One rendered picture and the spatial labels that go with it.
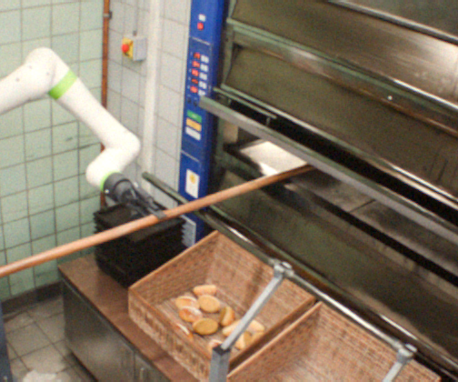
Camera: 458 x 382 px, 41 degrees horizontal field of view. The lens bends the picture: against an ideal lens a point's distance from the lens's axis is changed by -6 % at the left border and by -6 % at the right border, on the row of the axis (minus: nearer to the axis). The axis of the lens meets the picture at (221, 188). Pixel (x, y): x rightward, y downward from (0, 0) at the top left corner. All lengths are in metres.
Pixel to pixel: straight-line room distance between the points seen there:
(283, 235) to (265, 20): 0.80
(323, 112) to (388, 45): 0.36
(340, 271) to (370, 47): 0.80
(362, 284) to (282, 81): 0.76
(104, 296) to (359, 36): 1.49
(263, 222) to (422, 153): 0.81
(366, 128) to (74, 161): 1.73
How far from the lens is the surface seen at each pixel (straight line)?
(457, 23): 1.85
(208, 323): 2.52
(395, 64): 1.95
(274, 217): 2.47
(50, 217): 3.41
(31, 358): 3.31
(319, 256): 2.35
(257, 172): 2.47
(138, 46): 2.87
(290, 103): 2.25
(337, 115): 2.13
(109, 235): 1.97
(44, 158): 3.23
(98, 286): 2.79
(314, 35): 2.14
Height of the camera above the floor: 2.27
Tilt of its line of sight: 28 degrees down
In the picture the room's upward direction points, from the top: 5 degrees clockwise
